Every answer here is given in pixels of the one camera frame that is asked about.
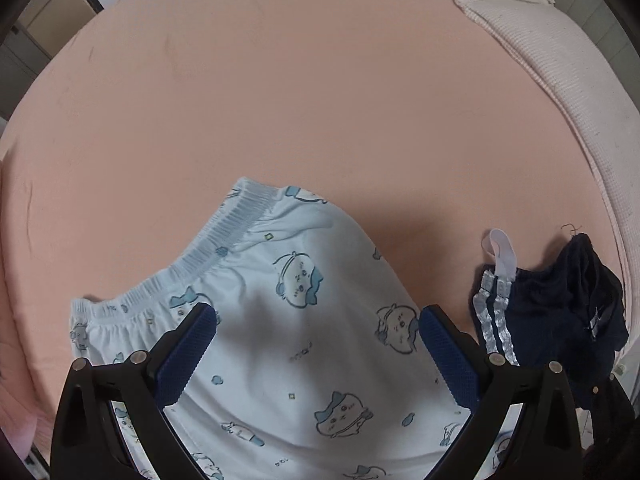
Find rolled pink quilt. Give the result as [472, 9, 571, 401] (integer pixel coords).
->
[1, 155, 38, 458]

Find beige cabinet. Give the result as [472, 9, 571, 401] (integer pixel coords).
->
[17, 0, 96, 58]

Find near pink-grey pillow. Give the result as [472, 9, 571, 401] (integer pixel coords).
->
[451, 0, 640, 311]

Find navy striped shorts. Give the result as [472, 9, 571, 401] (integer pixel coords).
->
[470, 229, 628, 410]

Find pink bed sheet mattress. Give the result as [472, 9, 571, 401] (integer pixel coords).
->
[1, 0, 620, 413]

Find grey-green padded headboard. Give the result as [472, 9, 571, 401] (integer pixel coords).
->
[553, 0, 639, 107]

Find light blue cartoon pajama garment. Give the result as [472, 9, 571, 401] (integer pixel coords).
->
[70, 179, 469, 479]

